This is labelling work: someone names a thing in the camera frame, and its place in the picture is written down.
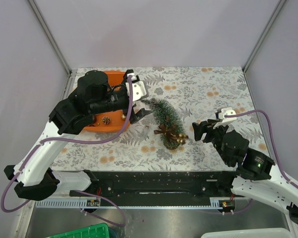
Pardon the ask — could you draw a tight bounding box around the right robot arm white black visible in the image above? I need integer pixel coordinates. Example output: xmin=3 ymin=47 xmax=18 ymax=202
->
xmin=192 ymin=119 xmax=298 ymax=225

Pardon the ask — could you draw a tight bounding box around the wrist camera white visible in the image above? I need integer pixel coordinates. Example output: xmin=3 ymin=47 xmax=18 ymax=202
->
xmin=123 ymin=69 xmax=149 ymax=102
xmin=213 ymin=107 xmax=237 ymax=129

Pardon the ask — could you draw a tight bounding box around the orange plastic bin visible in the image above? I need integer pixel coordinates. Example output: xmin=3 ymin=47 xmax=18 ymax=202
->
xmin=73 ymin=70 xmax=129 ymax=133

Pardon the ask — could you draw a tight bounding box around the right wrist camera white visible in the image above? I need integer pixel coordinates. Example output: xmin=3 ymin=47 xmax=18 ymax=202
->
xmin=213 ymin=107 xmax=237 ymax=129

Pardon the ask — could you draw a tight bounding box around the small green christmas tree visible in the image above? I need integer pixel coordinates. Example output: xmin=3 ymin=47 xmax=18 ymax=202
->
xmin=141 ymin=98 xmax=186 ymax=150

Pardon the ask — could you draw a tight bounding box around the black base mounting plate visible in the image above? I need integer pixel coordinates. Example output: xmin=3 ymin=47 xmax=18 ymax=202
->
xmin=84 ymin=171 xmax=235 ymax=204

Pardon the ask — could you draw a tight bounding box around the purple cable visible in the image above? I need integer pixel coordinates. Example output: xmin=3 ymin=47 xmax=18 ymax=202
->
xmin=0 ymin=75 xmax=134 ymax=227
xmin=201 ymin=110 xmax=298 ymax=215

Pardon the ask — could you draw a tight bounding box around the green plastic crate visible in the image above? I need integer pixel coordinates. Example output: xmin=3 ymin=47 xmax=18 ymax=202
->
xmin=49 ymin=223 xmax=110 ymax=238

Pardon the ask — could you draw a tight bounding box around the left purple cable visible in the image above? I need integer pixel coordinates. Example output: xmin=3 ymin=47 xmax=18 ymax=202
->
xmin=0 ymin=75 xmax=134 ymax=227

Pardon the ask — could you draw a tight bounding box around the brown leaf decoration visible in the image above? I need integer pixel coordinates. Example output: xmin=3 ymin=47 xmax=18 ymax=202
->
xmin=153 ymin=124 xmax=189 ymax=144

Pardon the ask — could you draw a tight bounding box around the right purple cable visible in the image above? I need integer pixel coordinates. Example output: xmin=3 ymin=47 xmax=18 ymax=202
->
xmin=201 ymin=110 xmax=298 ymax=215

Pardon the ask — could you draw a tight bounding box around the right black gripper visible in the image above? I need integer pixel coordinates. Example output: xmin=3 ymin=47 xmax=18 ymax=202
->
xmin=191 ymin=119 xmax=231 ymax=165

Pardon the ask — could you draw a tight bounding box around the white slotted cable duct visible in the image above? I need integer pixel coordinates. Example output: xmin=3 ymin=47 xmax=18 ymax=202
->
xmin=35 ymin=197 xmax=222 ymax=210

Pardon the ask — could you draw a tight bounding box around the frosted pine cone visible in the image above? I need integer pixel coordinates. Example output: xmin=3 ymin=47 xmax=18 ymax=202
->
xmin=102 ymin=117 xmax=111 ymax=125

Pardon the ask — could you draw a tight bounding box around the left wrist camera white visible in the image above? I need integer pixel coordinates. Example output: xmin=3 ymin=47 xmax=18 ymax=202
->
xmin=123 ymin=69 xmax=149 ymax=102

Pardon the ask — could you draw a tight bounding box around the white plastic container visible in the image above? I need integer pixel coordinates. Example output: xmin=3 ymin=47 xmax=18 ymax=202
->
xmin=201 ymin=228 xmax=292 ymax=238

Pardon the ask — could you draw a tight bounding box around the floral patterned table mat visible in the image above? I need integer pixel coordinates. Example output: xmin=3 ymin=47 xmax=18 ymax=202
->
xmin=52 ymin=67 xmax=254 ymax=171

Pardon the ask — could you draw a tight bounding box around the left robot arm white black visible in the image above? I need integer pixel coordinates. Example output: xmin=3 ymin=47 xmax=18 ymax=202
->
xmin=4 ymin=69 xmax=149 ymax=201

